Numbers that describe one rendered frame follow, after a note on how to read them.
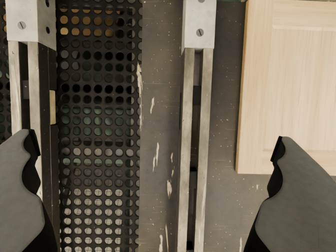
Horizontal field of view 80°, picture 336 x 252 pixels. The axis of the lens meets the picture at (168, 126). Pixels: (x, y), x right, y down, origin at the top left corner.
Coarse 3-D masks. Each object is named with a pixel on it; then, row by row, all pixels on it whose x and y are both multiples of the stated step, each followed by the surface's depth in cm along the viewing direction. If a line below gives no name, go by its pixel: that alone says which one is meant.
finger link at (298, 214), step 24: (288, 144) 10; (288, 168) 8; (312, 168) 8; (288, 192) 7; (312, 192) 7; (264, 216) 6; (288, 216) 6; (312, 216) 6; (264, 240) 6; (288, 240) 6; (312, 240) 6
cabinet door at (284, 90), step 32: (256, 0) 46; (288, 0) 46; (256, 32) 46; (288, 32) 47; (320, 32) 47; (256, 64) 47; (288, 64) 48; (320, 64) 48; (256, 96) 48; (288, 96) 48; (320, 96) 48; (256, 128) 49; (288, 128) 49; (320, 128) 49; (256, 160) 49; (320, 160) 50
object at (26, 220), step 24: (0, 144) 9; (24, 144) 9; (0, 168) 8; (24, 168) 8; (0, 192) 7; (24, 192) 7; (0, 216) 6; (24, 216) 6; (0, 240) 5; (24, 240) 5; (48, 240) 6
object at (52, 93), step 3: (51, 90) 46; (51, 93) 46; (54, 93) 48; (51, 96) 46; (54, 96) 48; (51, 99) 47; (54, 99) 48; (51, 102) 47; (54, 102) 48; (51, 105) 47; (54, 105) 48; (51, 108) 47; (54, 108) 48; (51, 111) 47; (54, 111) 48; (51, 114) 47; (54, 114) 48; (51, 117) 47; (54, 117) 48; (51, 120) 47; (54, 120) 48; (51, 123) 47; (54, 123) 48
